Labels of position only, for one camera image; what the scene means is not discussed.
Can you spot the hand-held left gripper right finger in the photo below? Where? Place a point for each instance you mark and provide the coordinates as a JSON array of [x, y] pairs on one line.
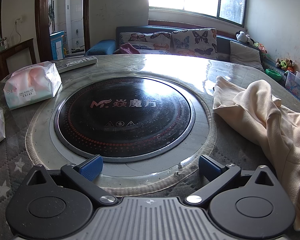
[[210, 168]]

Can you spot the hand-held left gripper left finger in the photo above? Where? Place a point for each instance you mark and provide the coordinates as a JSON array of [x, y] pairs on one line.
[[91, 167]]

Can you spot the cream sweatshirt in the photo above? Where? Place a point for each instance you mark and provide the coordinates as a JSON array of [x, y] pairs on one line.
[[265, 110]]

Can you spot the round black induction cooktop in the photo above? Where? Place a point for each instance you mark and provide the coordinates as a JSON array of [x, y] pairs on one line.
[[125, 120]]

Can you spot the white green tissue pack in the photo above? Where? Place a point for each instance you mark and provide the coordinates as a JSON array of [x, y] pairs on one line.
[[30, 85]]

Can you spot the grey remote control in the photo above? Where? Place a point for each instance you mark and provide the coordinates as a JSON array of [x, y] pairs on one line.
[[75, 63]]

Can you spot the green plastic bowl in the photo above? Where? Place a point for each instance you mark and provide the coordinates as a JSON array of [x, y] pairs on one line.
[[273, 74]]

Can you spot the clear storage box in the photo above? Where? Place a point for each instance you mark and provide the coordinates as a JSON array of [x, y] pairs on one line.
[[296, 86]]

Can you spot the grey pillow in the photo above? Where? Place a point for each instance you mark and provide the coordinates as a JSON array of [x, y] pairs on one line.
[[245, 53]]

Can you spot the blue sofa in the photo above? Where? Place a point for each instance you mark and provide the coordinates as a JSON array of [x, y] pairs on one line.
[[102, 46]]

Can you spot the pink cloth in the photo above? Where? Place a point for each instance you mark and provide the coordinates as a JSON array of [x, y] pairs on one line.
[[127, 48]]

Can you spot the blue cabinet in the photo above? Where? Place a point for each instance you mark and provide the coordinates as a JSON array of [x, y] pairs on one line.
[[56, 46]]

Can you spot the small plush toys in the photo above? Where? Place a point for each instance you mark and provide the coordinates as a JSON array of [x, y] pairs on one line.
[[286, 63]]

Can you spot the square butterfly print cushion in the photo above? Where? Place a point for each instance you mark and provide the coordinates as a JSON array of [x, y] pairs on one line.
[[190, 40]]

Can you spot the colourful toys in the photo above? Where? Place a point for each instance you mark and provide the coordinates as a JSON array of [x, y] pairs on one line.
[[261, 48]]

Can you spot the panda plush toy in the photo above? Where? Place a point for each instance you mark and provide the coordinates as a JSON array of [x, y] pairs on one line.
[[241, 37]]

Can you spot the wide butterfly print cushion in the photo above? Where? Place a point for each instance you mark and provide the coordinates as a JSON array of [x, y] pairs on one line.
[[145, 40]]

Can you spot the wooden chair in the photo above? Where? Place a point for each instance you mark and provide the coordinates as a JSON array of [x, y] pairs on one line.
[[15, 48]]

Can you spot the dark wooden door frame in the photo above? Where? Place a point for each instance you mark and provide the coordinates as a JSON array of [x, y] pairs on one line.
[[42, 17]]

